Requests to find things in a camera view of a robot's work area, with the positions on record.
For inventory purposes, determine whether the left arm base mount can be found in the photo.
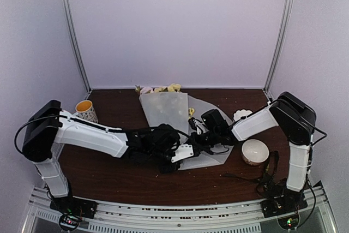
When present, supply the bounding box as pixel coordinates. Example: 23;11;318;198
47;190;98;232

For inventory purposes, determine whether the left aluminium corner post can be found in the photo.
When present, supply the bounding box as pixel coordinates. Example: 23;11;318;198
62;0;92;93

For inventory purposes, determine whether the pink flower stem two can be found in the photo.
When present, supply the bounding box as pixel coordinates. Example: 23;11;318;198
135;86;154;95

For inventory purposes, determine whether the large yellow flower bunch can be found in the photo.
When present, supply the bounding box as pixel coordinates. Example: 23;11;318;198
153;83;182;93

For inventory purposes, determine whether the aluminium corner post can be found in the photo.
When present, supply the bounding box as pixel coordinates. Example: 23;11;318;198
62;0;92;93
263;0;294;97

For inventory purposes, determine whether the small yellow flower bunch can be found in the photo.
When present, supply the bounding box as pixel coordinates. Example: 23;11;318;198
188;107;196;119

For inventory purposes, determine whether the plain white round bowl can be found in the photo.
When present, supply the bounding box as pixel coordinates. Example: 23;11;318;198
241;139;269;166

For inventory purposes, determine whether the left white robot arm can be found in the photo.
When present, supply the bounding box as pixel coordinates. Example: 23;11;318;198
14;100;180;213

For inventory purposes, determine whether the black strap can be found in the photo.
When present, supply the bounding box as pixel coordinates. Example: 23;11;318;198
220;151;280;190

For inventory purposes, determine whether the white scalloped bowl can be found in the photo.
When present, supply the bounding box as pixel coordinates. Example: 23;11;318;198
233;109;253;122

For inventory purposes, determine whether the aluminium front rail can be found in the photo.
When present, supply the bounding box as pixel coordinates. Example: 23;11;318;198
23;183;339;233

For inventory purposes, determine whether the patterned white mug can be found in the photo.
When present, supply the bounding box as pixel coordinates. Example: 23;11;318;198
73;100;99;123

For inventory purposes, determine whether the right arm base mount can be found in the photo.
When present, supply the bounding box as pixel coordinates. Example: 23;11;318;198
256;178;308;231

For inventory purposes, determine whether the white wrapping paper sheet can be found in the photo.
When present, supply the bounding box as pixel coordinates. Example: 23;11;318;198
139;92;233;170

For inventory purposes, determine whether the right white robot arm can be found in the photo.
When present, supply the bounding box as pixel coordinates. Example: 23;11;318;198
189;92;317;212

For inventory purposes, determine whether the right aluminium corner post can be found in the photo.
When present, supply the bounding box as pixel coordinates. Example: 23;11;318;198
263;0;294;97

